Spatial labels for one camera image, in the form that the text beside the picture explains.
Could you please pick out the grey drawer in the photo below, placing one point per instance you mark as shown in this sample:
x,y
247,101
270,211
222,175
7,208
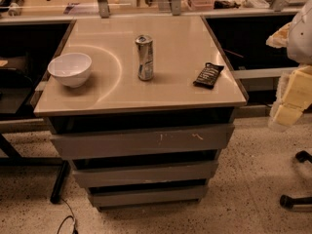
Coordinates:
x,y
142,197
145,174
142,142

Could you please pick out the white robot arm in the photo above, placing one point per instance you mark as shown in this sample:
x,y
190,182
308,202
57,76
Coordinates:
x,y
294,91

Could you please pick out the grey drawer cabinet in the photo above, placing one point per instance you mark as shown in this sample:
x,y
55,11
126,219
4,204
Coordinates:
x,y
115,99

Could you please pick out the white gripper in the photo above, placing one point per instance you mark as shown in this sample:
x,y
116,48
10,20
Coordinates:
x,y
301,39

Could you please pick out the black table leg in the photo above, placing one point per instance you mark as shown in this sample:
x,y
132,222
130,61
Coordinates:
x,y
62,173

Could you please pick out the grey top drawer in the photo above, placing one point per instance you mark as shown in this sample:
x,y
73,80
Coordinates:
x,y
142,142

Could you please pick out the black snack bar wrapper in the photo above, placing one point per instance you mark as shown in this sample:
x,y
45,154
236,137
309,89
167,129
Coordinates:
x,y
208,76

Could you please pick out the silver drink can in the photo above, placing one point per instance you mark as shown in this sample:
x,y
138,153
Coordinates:
x,y
144,44

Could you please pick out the white ceramic bowl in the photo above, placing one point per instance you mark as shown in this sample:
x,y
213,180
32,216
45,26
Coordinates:
x,y
72,69

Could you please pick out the grey middle drawer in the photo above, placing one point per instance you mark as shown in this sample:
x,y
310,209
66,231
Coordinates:
x,y
145,174

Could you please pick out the grey bottom drawer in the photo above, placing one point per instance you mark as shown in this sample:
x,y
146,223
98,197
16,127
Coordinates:
x,y
142,197

